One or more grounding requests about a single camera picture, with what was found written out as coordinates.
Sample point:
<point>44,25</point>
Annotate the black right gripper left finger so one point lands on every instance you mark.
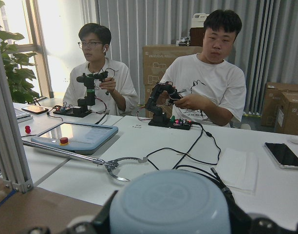
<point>66,215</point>

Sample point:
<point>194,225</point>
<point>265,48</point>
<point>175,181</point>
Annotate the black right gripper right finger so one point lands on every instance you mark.
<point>242,223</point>

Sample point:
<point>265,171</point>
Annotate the light blue cup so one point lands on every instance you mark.
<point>170,202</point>

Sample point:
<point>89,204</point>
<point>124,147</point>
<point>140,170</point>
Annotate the white paper tissue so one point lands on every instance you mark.
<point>238,169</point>

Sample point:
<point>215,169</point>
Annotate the black smartphone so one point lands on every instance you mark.
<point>35,109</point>
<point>283,155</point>

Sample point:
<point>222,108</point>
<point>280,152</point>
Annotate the blue teach pendant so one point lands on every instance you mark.
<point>80,138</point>

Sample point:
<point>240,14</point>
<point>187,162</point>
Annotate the red small toy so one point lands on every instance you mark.
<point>27,129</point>

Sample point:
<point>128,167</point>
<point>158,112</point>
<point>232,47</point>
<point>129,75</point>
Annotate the person with glasses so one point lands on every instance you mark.
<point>113,87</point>

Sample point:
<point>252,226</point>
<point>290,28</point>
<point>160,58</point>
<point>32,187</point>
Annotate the white keyboard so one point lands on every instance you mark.
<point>22,115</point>

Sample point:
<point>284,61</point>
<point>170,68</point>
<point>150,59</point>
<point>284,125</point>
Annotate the person in white tshirt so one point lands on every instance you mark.
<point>214,90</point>

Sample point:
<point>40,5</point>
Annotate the cardboard boxes stack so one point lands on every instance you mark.
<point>157,58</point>

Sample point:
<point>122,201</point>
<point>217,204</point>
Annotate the green potted plant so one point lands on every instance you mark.
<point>18,56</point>

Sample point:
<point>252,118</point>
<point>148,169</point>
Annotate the green handled reacher grabber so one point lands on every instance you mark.
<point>109,165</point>

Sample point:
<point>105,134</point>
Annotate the aluminium frame post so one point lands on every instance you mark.
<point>13,163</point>

